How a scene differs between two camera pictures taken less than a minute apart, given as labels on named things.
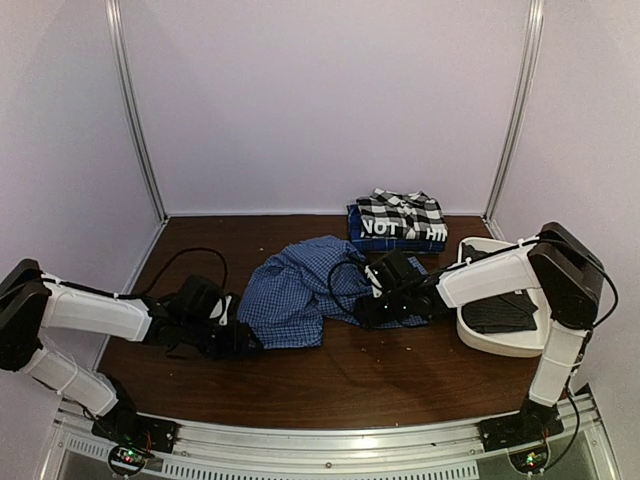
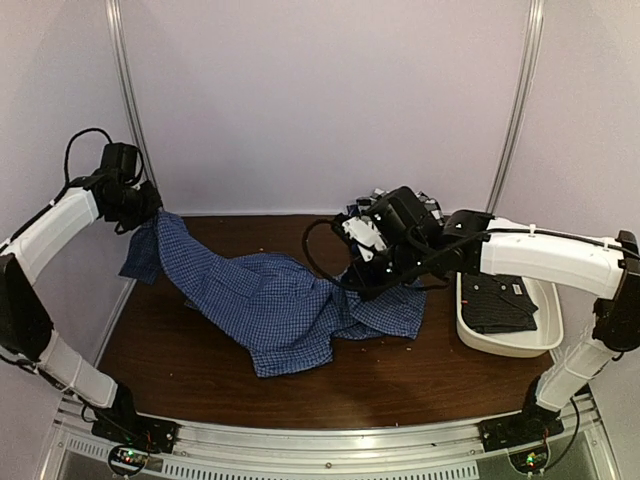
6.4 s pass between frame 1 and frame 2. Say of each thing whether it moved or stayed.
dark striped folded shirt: stayed
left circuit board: stayed
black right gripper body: moved
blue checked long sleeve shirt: moved
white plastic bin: stayed
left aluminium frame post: stayed
